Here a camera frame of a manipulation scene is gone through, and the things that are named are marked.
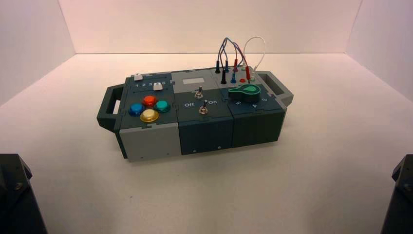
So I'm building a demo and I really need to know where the black jumper wire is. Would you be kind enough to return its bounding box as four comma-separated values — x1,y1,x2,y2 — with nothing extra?
214,38,230,85

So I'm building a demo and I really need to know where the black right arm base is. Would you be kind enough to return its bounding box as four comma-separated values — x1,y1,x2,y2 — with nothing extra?
380,154,413,234

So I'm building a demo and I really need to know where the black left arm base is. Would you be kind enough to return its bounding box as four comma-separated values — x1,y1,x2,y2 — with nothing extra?
0,154,48,234

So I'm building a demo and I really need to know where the green rotary knob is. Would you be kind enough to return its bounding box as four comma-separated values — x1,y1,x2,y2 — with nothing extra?
228,84,261,104

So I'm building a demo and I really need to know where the green push button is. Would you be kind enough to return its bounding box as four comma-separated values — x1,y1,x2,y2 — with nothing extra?
153,100,171,113

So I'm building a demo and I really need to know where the yellow push button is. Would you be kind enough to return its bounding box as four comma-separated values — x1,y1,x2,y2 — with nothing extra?
140,109,160,123

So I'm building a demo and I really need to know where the red push button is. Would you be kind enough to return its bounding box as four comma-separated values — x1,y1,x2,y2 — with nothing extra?
142,95,158,108

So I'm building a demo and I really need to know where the dark teal grey control box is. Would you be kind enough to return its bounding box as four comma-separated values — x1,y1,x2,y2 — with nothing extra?
96,67,294,162

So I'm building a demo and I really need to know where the blue push button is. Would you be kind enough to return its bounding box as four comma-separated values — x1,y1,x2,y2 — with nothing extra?
128,103,146,117

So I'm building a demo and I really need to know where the blue jumper wire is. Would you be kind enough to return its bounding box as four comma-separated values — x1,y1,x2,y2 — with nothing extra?
219,37,241,84

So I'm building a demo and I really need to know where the red jumper wire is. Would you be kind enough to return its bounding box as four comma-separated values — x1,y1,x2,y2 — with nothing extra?
230,40,252,81

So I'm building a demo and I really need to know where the white jumper wire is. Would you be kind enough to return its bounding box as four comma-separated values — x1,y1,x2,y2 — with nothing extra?
241,36,267,77

